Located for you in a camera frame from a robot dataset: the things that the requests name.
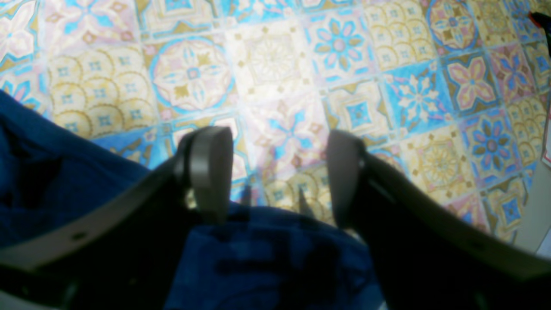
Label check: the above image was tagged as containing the patterned tablecloth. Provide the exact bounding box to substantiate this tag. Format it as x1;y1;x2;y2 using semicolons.
1;0;550;242

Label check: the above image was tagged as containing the right corner clamp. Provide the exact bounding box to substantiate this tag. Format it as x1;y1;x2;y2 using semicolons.
529;12;551;55

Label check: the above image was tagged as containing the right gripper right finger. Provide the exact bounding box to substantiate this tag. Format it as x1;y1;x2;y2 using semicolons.
326;130;551;310

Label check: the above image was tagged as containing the blue long-sleeve shirt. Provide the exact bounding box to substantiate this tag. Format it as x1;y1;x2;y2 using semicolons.
1;91;384;310

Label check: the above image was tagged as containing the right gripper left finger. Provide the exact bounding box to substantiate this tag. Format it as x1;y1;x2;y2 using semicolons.
1;126;233;310

